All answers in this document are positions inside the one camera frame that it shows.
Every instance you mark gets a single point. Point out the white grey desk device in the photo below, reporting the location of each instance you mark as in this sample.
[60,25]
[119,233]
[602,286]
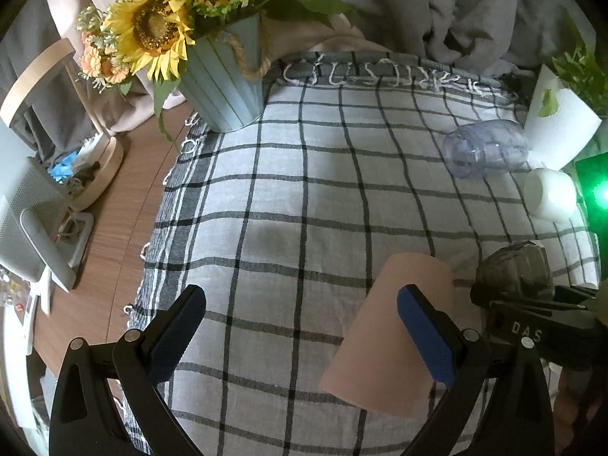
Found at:
[42,238]

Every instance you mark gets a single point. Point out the pink plastic cup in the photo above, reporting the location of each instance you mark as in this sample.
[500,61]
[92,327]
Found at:
[377,367]

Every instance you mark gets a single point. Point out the black white checked tablecloth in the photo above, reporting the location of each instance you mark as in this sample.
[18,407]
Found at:
[286,223]

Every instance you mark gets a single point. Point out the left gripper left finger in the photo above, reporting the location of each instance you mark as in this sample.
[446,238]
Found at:
[85,420]

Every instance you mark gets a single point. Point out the wooden ring lamp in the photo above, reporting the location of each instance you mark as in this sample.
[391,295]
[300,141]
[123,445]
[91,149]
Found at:
[51,79]

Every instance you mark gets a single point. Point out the grey curtain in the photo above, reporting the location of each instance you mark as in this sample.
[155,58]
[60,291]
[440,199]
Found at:
[486,37]

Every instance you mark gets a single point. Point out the plain white cup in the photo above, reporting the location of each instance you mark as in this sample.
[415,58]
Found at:
[550,195]

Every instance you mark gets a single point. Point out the clear bluish plastic cup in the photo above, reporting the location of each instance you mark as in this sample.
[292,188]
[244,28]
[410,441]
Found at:
[488,148]

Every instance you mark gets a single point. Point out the green potted plant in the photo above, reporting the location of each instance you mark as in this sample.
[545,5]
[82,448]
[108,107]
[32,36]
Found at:
[580,72]

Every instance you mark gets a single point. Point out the white plant pot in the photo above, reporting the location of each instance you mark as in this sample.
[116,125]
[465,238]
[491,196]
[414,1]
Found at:
[558,124]

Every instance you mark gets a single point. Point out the yellow sunflower bouquet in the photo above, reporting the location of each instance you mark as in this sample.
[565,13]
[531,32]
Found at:
[154,36]

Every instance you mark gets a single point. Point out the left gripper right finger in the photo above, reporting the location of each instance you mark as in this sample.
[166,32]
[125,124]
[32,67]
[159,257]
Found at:
[518,418]

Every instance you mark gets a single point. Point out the light blue flower bucket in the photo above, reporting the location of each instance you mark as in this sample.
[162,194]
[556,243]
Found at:
[221,78]

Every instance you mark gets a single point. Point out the beige pink curtain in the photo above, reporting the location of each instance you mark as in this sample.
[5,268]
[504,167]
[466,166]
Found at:
[123,114]

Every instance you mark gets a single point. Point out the grey glass cup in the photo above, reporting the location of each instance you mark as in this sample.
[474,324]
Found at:
[521,269]

